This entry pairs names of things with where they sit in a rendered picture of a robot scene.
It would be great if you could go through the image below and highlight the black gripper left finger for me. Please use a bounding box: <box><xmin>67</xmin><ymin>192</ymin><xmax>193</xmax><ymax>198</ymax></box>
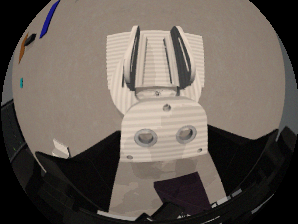
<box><xmin>35</xmin><ymin>131</ymin><xmax>121</xmax><ymax>213</ymax></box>

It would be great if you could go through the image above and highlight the dark grey flat bar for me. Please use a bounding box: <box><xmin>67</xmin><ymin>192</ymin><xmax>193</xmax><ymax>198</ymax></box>
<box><xmin>23</xmin><ymin>34</ymin><xmax>37</xmax><ymax>47</ymax></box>

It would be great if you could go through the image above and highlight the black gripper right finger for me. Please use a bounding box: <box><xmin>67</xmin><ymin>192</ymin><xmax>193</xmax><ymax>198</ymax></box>
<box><xmin>208</xmin><ymin>124</ymin><xmax>278</xmax><ymax>197</ymax></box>

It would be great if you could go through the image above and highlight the dark blue flat bar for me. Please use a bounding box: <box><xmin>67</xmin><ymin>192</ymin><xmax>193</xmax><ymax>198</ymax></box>
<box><xmin>40</xmin><ymin>0</ymin><xmax>60</xmax><ymax>37</ymax></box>

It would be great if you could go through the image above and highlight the beige housing plate with two round holes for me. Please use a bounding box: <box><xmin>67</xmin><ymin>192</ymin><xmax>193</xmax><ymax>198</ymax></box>
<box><xmin>120</xmin><ymin>96</ymin><xmax>208</xmax><ymax>163</ymax></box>

